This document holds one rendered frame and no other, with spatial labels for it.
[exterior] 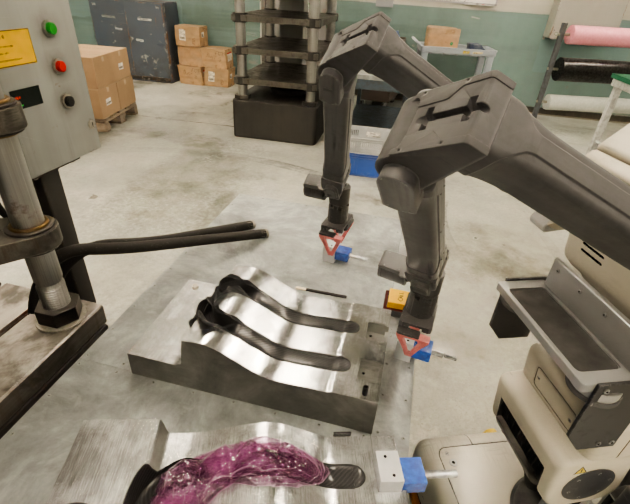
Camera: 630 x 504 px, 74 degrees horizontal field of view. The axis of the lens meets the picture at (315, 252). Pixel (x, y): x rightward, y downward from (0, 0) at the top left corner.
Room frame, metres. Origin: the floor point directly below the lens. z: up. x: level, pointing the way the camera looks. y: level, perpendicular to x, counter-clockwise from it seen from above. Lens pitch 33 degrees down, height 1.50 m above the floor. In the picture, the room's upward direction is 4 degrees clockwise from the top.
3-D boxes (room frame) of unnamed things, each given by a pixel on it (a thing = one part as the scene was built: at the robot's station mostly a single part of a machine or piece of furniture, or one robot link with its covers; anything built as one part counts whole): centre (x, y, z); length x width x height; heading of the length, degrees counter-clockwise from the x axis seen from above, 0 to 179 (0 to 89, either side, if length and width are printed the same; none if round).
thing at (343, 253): (1.05, -0.09, 0.83); 0.13 x 0.05 x 0.05; 71
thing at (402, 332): (0.66, -0.22, 0.88); 0.07 x 0.07 x 0.09; 71
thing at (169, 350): (0.66, 0.09, 0.87); 0.50 x 0.26 x 0.14; 78
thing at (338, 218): (1.06, -0.06, 0.95); 0.10 x 0.07 x 0.07; 160
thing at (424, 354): (0.68, -0.26, 0.83); 0.13 x 0.05 x 0.05; 71
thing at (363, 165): (3.87, -0.46, 0.11); 0.61 x 0.41 x 0.22; 81
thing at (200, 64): (7.19, 1.92, 0.42); 0.86 x 0.33 x 0.83; 81
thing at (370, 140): (3.87, -0.46, 0.28); 0.61 x 0.41 x 0.15; 81
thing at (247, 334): (0.65, 0.08, 0.92); 0.35 x 0.16 x 0.09; 78
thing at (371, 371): (0.55, -0.12, 0.87); 0.05 x 0.05 x 0.04; 78
